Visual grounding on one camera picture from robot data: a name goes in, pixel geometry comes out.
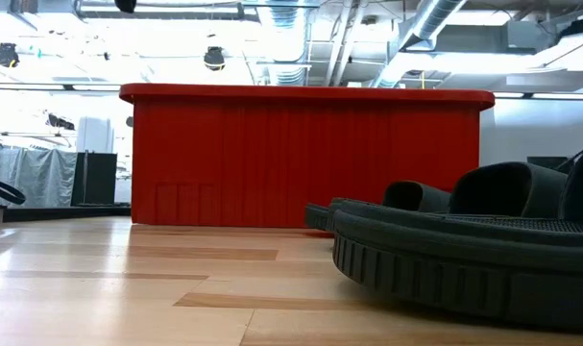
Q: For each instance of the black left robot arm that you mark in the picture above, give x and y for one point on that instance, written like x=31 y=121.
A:
x=125 y=5

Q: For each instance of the red plastic bin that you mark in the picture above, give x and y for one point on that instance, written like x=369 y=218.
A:
x=296 y=158

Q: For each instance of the black ceiling lamp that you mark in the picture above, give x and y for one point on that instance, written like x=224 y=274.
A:
x=214 y=57
x=6 y=54

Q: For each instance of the black cabinet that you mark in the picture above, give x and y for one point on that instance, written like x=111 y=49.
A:
x=96 y=178

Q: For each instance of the white cabinet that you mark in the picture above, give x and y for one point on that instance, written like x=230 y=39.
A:
x=95 y=135

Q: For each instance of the black monitor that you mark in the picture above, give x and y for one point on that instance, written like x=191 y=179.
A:
x=548 y=162

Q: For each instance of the grey cloth cover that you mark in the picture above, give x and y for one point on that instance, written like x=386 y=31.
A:
x=31 y=175

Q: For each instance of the silver ribbed ventilation duct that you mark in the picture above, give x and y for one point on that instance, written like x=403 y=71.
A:
x=286 y=29

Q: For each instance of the silver smooth ventilation duct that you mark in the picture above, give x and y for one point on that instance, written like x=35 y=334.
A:
x=430 y=24

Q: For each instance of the black table edge rail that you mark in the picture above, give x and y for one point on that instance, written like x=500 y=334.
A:
x=65 y=212

